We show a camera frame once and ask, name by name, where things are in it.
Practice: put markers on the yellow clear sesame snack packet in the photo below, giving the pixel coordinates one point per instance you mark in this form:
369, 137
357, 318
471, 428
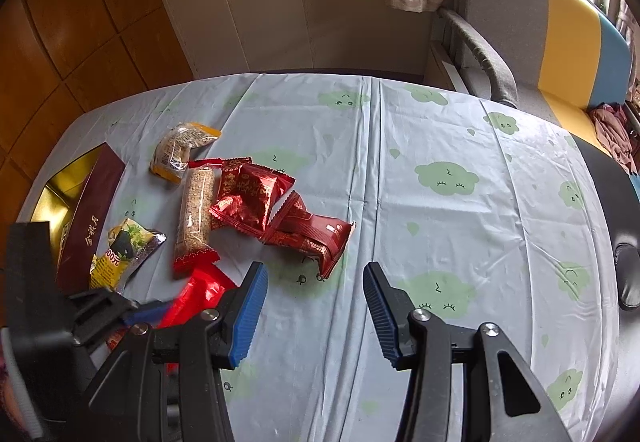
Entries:
177, 147

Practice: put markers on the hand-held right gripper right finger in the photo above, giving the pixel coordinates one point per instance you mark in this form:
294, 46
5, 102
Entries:
382, 317

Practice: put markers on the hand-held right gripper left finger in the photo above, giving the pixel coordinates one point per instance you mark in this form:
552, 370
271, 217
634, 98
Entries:
247, 317

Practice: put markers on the long bright red snack packet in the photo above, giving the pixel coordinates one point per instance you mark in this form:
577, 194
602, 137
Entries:
200, 292

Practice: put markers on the red patterned snack packet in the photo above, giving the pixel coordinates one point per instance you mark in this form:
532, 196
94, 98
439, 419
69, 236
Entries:
231, 182

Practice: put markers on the yellow green snack packet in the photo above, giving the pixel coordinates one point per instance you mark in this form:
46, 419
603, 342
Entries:
120, 247

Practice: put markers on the cereal bar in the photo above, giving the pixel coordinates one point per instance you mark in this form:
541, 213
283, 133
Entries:
197, 212

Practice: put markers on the grey yellow blue sofa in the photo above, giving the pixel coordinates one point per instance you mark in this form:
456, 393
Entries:
505, 22

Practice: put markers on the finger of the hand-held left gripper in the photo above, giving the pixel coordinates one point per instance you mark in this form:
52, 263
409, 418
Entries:
145, 313

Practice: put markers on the gold tin box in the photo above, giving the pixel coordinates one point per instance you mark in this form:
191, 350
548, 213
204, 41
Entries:
95, 202

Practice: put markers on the cloud print tablecloth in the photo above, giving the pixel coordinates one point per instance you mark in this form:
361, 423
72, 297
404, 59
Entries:
425, 132

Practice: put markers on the shiny red foil snack packet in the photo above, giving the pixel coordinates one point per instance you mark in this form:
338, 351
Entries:
245, 207

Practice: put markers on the pink brown clothes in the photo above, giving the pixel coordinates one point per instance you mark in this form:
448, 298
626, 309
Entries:
615, 132

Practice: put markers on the dark red snack packet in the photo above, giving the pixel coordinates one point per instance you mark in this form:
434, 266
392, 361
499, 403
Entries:
315, 237

